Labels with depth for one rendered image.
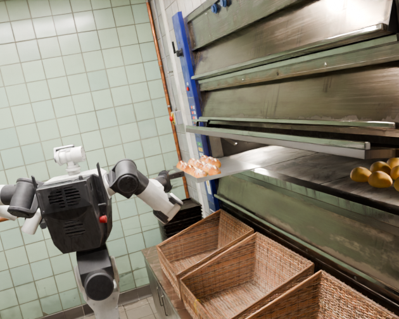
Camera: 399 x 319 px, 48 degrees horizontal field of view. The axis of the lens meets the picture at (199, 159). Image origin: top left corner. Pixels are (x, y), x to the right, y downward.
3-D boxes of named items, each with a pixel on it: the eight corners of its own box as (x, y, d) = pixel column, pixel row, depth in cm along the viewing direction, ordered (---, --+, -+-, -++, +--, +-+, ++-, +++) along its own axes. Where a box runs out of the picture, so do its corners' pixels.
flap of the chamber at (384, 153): (185, 131, 288) (215, 131, 294) (364, 159, 118) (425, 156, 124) (185, 128, 288) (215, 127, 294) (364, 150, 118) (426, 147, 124)
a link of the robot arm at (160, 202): (189, 207, 201) (154, 178, 191) (170, 230, 200) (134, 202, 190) (180, 199, 211) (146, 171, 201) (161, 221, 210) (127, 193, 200)
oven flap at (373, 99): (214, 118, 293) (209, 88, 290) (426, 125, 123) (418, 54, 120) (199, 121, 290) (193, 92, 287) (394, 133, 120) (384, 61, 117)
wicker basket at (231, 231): (228, 246, 302) (221, 207, 298) (264, 275, 248) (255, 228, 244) (159, 267, 290) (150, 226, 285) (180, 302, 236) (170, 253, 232)
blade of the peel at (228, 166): (197, 183, 232) (196, 178, 232) (173, 170, 285) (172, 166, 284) (260, 166, 241) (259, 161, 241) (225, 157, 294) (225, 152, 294)
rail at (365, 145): (185, 128, 288) (188, 128, 289) (364, 150, 118) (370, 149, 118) (185, 125, 288) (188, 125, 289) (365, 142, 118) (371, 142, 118)
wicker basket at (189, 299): (266, 278, 245) (258, 230, 241) (327, 323, 192) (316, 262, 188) (182, 307, 231) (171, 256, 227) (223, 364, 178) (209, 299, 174)
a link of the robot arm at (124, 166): (151, 188, 188) (127, 168, 181) (135, 202, 189) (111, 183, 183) (147, 175, 198) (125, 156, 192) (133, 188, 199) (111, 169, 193)
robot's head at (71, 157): (84, 167, 188) (79, 147, 187) (60, 172, 188) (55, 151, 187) (87, 164, 195) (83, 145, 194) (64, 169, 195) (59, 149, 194)
